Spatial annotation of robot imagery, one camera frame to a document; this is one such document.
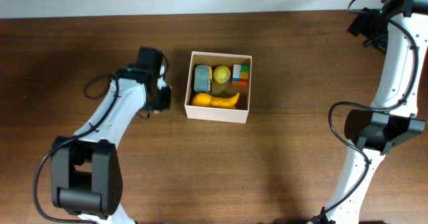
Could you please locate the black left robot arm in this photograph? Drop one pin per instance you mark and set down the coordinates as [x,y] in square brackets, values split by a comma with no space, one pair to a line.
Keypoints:
[86,179]

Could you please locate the colourful puzzle cube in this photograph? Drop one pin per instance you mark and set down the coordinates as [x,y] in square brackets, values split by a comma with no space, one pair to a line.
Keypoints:
[240,75]

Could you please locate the yellow grey ball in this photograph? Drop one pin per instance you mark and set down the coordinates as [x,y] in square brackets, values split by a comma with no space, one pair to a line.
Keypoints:
[221,74]

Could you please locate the yellow grey toy truck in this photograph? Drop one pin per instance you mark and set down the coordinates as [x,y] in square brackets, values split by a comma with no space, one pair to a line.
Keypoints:
[203,76]

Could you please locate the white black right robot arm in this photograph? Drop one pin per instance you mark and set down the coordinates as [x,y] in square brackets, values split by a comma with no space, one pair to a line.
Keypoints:
[399,30]

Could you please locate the pink cardboard box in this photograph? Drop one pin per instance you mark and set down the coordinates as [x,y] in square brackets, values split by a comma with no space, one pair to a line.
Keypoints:
[237,115]

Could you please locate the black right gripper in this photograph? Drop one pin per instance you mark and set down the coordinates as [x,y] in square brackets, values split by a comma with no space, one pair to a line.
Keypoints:
[360,25]

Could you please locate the orange rubber fish toy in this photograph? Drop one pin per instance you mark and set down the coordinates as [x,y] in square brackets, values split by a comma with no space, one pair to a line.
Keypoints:
[207,100]

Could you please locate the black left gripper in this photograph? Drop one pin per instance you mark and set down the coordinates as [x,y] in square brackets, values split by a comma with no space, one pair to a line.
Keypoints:
[166,101]

